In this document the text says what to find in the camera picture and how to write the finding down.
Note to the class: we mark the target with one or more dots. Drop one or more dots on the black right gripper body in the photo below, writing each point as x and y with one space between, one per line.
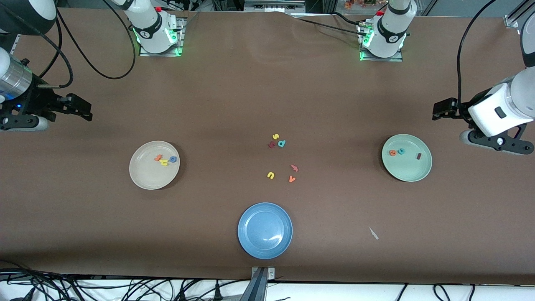
38 101

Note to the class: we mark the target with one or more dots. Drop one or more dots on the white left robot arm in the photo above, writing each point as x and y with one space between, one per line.
388 29

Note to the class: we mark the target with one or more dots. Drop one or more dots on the pale green round plate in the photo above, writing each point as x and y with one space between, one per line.
407 169

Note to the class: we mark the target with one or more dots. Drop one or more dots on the beige brown round plate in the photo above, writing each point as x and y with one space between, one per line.
150 175

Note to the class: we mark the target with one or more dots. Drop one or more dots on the orange artificial flowers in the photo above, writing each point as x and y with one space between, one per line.
355 4

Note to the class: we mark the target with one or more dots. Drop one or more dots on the small white paper scrap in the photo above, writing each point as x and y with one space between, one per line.
373 233

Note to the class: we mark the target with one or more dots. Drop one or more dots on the brown table cover sheet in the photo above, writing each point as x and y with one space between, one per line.
267 83

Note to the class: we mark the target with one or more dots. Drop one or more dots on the grey metal box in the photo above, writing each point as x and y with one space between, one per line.
273 6

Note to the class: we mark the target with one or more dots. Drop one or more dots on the black power plug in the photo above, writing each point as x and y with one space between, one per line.
182 295
217 291

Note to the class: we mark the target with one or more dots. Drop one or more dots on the blue round plate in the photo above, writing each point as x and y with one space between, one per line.
265 230

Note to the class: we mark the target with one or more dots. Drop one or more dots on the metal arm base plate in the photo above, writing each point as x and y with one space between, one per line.
142 53
380 59

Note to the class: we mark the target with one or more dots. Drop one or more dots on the aluminium frame profile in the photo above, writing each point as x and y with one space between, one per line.
512 21

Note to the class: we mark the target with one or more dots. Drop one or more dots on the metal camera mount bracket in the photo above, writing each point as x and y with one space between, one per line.
260 284

